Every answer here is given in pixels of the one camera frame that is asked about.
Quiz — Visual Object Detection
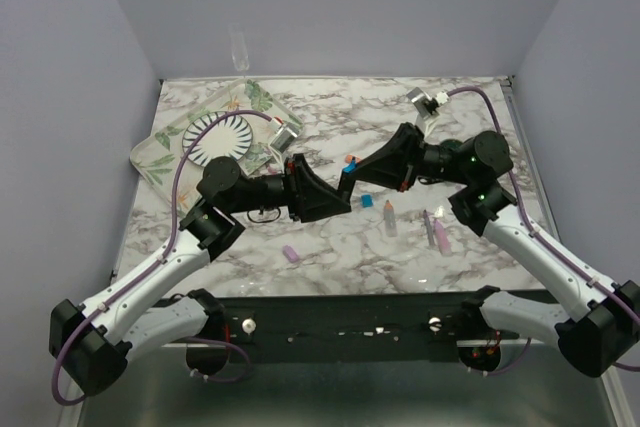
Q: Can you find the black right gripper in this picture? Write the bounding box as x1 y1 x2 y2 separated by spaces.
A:
349 122 473 192

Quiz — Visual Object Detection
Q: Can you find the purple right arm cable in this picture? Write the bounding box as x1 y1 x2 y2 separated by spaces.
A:
447 85 640 371

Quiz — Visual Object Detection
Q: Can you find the blue pen cap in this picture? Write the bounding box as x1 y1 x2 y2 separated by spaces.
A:
360 194 373 208

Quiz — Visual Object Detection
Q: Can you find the blue striped white plate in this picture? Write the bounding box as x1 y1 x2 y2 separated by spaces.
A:
182 112 253 167

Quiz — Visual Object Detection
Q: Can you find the purple pen cap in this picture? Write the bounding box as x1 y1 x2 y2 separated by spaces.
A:
282 245 299 263

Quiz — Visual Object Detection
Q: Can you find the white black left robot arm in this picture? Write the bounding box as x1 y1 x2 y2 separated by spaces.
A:
48 154 357 406

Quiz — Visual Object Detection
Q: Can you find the grey pen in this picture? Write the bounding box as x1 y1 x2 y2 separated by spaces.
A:
422 210 437 248

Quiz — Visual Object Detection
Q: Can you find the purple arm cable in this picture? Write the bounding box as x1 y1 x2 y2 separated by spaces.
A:
52 110 284 406
447 85 640 371

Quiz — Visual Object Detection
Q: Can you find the orange tipped clear marker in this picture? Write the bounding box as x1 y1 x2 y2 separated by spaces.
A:
383 200 398 237

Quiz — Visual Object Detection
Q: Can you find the blue black highlighter pen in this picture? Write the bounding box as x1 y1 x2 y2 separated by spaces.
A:
343 162 359 174

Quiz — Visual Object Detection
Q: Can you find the floral rectangular tray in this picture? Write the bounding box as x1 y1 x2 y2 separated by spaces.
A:
130 79 303 193

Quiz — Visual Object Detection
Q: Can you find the pink highlighter pen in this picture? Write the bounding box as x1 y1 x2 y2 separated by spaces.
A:
433 218 451 256

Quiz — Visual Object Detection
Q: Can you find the clear champagne glass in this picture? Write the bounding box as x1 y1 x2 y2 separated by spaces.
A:
229 23 250 77

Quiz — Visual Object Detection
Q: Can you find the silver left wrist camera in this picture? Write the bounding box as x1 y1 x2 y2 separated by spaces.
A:
268 118 301 155

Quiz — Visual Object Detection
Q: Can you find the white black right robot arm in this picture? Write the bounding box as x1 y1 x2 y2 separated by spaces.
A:
339 123 639 378

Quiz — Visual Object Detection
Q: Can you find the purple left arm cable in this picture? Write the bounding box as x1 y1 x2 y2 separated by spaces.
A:
52 110 284 406

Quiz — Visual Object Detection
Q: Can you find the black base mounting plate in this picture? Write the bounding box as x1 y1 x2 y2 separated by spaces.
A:
164 291 521 366

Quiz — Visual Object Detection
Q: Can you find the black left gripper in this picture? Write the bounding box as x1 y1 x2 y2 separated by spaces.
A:
228 155 352 224

